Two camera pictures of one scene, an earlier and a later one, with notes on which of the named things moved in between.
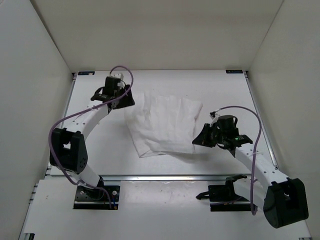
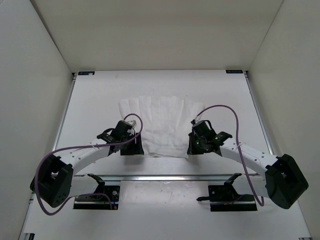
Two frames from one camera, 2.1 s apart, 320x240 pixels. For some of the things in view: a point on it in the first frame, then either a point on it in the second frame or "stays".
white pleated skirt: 160,124 stays
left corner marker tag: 88,73 stays
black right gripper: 202,139 to 192,150
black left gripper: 129,100 to 136,148
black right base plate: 220,201 stays
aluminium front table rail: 131,178 stays
